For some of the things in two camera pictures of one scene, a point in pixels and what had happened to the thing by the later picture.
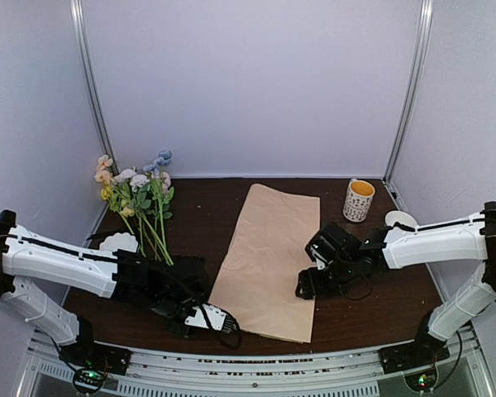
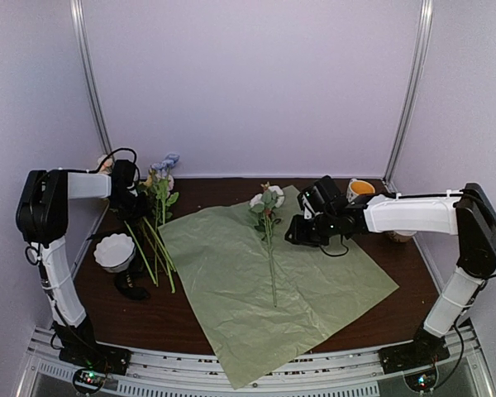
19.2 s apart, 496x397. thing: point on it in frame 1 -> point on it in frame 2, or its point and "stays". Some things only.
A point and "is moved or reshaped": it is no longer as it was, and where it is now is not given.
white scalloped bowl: [123, 241] stays
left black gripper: [179, 330] -> [142, 212]
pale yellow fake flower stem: [107, 193] is moved or reshaped
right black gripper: [312, 286] -> [299, 236]
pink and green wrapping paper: [277, 236] is moved or reshaped
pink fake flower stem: [103, 172] stays
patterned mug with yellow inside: [358, 200] stays
